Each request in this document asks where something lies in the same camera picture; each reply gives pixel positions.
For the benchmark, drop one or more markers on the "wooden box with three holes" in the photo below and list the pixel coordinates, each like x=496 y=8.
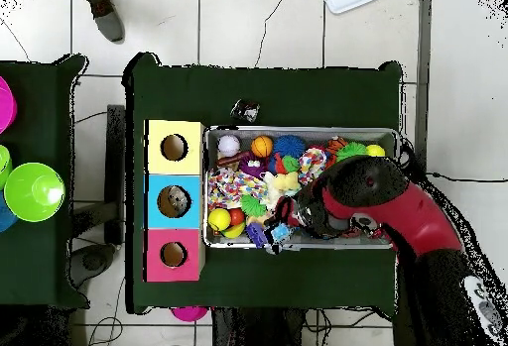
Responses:
x=190 y=132

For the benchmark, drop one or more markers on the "blue bowl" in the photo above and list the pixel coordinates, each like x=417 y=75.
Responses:
x=6 y=217

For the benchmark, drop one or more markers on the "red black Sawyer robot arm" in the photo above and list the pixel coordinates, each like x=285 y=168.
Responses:
x=416 y=211

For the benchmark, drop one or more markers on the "crushed red black can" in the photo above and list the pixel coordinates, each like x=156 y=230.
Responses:
x=246 y=111

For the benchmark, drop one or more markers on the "purple spiky monster toy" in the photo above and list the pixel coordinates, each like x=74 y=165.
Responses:
x=252 y=165

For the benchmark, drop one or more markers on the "white tray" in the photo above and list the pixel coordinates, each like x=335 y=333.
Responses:
x=349 y=1

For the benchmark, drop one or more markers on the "colourful paper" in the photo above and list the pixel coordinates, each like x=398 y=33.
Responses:
x=234 y=189

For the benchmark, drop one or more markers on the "lime green bowl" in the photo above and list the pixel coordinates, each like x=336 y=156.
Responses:
x=4 y=163
x=33 y=192

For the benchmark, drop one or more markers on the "red plastic ball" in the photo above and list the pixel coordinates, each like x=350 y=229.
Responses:
x=237 y=216

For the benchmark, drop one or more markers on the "green spiky rubber ball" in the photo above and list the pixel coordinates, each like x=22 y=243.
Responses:
x=351 y=149

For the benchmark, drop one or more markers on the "blue spiky rubber ball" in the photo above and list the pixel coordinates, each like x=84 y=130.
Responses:
x=288 y=147

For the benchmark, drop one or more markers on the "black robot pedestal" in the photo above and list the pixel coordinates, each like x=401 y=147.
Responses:
x=254 y=330

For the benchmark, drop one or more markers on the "grey round floor base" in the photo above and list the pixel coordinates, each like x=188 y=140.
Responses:
x=93 y=260

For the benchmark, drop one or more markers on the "dark green table cloth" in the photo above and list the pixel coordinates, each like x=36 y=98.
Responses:
x=39 y=262
x=258 y=92

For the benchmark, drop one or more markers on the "orange foam basketball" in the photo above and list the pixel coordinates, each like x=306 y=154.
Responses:
x=262 y=146

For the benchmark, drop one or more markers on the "person's foot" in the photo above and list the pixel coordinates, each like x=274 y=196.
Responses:
x=109 y=24

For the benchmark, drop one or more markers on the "white foam baseball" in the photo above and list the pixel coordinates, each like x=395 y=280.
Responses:
x=228 y=145

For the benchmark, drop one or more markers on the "magenta bowl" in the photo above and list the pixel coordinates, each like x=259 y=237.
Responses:
x=6 y=104

